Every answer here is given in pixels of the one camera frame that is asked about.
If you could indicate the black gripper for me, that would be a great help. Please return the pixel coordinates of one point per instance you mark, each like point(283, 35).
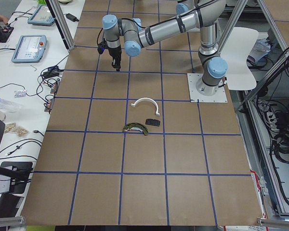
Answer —
point(114, 52)

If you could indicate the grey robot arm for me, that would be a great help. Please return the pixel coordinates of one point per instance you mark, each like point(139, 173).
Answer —
point(124, 34)

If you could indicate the green curved brake shoe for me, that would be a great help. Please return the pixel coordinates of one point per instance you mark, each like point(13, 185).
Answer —
point(136, 126)

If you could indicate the black brake pad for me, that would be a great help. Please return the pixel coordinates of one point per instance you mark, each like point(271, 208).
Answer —
point(152, 122)

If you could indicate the black power adapter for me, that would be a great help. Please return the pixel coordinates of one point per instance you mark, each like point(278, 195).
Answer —
point(72, 17)

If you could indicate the near teach pendant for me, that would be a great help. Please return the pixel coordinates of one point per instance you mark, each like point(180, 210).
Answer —
point(29, 49)

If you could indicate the teach pendant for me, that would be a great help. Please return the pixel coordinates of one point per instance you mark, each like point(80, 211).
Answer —
point(29, 49)
point(41, 17)

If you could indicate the far teach pendant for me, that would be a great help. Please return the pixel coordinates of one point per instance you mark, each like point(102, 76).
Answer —
point(41, 17)

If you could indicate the plastic water bottle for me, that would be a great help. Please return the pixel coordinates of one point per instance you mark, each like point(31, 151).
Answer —
point(9, 106)

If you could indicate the white plastic chair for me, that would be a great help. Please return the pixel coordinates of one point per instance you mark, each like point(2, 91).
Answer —
point(236, 51)

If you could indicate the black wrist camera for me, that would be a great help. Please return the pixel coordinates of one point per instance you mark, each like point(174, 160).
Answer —
point(102, 46)

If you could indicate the aluminium frame post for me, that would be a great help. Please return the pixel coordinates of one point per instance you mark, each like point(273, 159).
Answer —
point(61, 23)

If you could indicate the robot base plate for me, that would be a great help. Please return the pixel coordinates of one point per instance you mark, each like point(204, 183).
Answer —
point(201, 93)

